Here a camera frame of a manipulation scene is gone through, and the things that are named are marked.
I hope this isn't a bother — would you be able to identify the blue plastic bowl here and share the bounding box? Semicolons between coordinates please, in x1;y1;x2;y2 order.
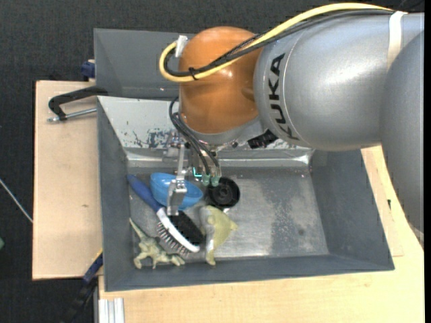
149;172;205;211

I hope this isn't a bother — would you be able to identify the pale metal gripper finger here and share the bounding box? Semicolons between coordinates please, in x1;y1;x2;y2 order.
166;178;187;217

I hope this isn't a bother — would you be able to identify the blue-handled wire brush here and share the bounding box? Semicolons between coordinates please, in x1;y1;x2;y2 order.
126;174;201;259

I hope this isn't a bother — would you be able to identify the black oval brush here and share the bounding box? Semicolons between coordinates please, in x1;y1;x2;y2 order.
167;211;205;246

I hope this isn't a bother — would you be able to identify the black round disc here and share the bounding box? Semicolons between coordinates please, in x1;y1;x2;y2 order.
205;176;241;212

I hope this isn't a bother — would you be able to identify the green toy dinosaur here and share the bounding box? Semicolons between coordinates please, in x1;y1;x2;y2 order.
129;217;187;270

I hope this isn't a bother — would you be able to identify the pale green soft toy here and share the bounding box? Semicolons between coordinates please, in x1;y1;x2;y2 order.
198;205;240;266

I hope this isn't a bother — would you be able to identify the grey metal bin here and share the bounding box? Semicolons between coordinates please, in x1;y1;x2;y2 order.
93;28;395;292

